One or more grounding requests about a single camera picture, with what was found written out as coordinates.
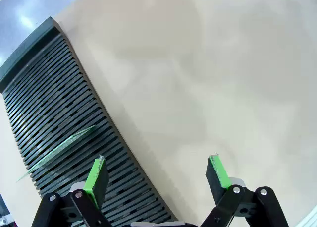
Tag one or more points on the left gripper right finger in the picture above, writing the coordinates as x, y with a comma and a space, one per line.
219, 177

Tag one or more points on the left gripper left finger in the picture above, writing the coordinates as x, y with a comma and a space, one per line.
95, 180

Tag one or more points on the green PCB board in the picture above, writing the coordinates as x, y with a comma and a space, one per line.
62, 147

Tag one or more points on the black slotted PCB rack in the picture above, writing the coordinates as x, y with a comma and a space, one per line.
62, 100

